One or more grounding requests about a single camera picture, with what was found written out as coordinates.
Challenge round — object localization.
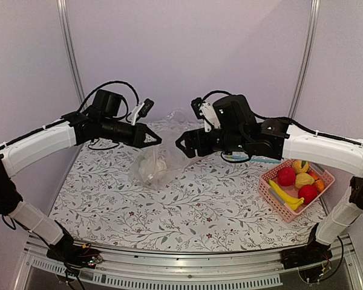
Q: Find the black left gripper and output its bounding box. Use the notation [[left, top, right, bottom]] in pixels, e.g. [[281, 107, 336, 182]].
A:
[[100, 117, 162, 148]]

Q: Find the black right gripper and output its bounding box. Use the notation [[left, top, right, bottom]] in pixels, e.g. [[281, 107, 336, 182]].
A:
[[175, 127, 247, 158]]

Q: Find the clear zip top bag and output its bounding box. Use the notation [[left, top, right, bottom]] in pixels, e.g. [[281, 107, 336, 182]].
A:
[[128, 128, 190, 190]]

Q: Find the white toy cauliflower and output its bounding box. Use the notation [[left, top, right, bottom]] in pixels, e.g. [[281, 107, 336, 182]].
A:
[[138, 155, 168, 182]]

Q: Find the yellow toy lemon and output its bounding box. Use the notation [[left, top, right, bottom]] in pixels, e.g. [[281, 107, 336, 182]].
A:
[[295, 173, 315, 189]]

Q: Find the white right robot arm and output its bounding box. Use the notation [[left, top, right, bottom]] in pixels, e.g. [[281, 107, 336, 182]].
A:
[[175, 92, 363, 263]]

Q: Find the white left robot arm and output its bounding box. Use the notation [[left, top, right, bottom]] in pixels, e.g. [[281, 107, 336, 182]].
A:
[[0, 89, 162, 262]]

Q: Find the clear bag at back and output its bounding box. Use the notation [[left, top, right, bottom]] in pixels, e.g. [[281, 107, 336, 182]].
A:
[[148, 109, 204, 135]]

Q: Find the floral tablecloth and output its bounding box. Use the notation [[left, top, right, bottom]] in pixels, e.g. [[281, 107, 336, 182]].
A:
[[50, 141, 325, 252]]

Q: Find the pink plastic basket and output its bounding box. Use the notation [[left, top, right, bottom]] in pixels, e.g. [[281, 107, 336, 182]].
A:
[[258, 159, 335, 223]]

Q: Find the yellow toy banana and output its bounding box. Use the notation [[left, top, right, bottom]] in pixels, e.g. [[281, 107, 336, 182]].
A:
[[268, 179, 304, 211]]

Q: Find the red toy apple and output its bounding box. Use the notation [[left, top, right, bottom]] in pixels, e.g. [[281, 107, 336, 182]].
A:
[[298, 184, 318, 205]]

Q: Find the orange toy fruit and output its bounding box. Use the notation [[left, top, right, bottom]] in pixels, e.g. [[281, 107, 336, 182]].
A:
[[313, 178, 325, 193]]

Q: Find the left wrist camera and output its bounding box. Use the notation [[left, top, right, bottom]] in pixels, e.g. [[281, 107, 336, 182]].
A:
[[130, 98, 154, 126]]

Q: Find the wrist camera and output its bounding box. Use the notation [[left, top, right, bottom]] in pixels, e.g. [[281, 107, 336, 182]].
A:
[[130, 98, 154, 126], [191, 97, 221, 132]]

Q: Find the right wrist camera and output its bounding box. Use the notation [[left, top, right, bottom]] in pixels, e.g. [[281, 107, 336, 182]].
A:
[[191, 97, 221, 132]]

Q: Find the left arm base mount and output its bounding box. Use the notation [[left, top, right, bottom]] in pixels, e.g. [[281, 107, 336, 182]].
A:
[[47, 233, 103, 269]]

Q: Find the aluminium front rail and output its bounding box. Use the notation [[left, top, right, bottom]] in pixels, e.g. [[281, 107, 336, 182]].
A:
[[14, 235, 363, 289]]

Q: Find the left aluminium post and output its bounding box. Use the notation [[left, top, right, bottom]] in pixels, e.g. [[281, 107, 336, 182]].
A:
[[56, 0, 85, 104]]

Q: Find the aluminium post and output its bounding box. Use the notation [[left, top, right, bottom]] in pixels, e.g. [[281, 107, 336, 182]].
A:
[[56, 0, 85, 104], [288, 0, 321, 118]]

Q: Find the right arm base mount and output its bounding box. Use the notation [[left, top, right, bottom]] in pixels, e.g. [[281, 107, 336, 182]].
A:
[[280, 233, 332, 284]]

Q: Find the right aluminium post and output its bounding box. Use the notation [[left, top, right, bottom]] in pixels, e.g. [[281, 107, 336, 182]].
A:
[[288, 0, 321, 118]]

